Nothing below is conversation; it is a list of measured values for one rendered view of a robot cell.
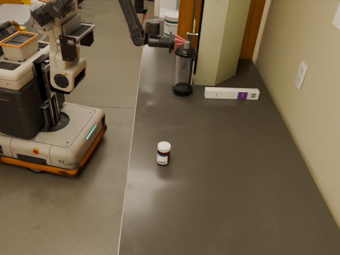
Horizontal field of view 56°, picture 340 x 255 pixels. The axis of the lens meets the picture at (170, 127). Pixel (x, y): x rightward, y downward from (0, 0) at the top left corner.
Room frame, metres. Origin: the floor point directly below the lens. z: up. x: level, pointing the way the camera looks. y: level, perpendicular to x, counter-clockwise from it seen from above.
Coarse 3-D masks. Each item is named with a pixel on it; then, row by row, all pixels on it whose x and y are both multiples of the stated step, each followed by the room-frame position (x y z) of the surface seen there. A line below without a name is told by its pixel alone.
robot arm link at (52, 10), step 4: (56, 0) 1.66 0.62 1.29; (60, 0) 1.67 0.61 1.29; (64, 0) 1.67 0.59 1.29; (68, 0) 1.67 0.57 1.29; (72, 0) 1.70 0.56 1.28; (52, 4) 1.67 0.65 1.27; (56, 4) 1.66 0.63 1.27; (60, 4) 1.66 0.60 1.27; (64, 4) 1.67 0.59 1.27; (68, 4) 1.69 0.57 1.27; (48, 8) 1.67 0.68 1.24; (52, 8) 1.66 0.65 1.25; (56, 8) 1.66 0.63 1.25; (60, 8) 1.65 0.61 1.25; (52, 12) 1.66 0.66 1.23; (56, 12) 1.66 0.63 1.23; (60, 12) 1.65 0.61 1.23; (56, 16) 1.66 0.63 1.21; (60, 16) 1.66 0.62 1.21
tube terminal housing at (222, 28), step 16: (208, 0) 1.54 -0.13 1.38; (224, 0) 1.54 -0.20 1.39; (240, 0) 1.62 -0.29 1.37; (208, 16) 1.54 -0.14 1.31; (224, 16) 1.54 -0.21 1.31; (240, 16) 1.64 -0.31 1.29; (208, 32) 1.54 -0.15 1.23; (224, 32) 1.55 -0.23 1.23; (240, 32) 1.66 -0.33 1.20; (208, 48) 1.54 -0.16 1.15; (224, 48) 1.57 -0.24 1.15; (240, 48) 1.69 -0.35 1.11; (208, 64) 1.54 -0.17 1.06; (224, 64) 1.59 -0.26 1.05; (208, 80) 1.54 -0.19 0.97; (224, 80) 1.61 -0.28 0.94
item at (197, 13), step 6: (198, 0) 1.68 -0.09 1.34; (198, 6) 1.65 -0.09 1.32; (198, 12) 1.62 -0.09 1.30; (198, 18) 1.59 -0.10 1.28; (198, 24) 1.56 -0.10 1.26; (192, 30) 1.80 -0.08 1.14; (198, 30) 1.54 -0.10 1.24; (192, 36) 1.77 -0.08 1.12; (198, 36) 1.54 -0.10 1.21; (192, 42) 1.74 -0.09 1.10
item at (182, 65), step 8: (176, 48) 1.47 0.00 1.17; (176, 56) 1.45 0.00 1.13; (176, 64) 1.44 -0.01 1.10; (184, 64) 1.41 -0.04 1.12; (176, 72) 1.43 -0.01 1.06; (184, 72) 1.41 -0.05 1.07; (176, 80) 1.43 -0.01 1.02; (184, 80) 1.41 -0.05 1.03; (176, 88) 1.42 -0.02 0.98; (184, 88) 1.41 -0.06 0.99
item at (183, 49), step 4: (184, 44) 1.45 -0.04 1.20; (188, 44) 1.44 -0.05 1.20; (180, 48) 1.45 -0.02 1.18; (184, 48) 1.45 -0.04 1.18; (188, 48) 1.45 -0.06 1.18; (192, 48) 1.46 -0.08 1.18; (180, 52) 1.42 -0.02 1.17; (184, 52) 1.42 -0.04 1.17; (188, 52) 1.42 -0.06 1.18; (192, 52) 1.43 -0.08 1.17
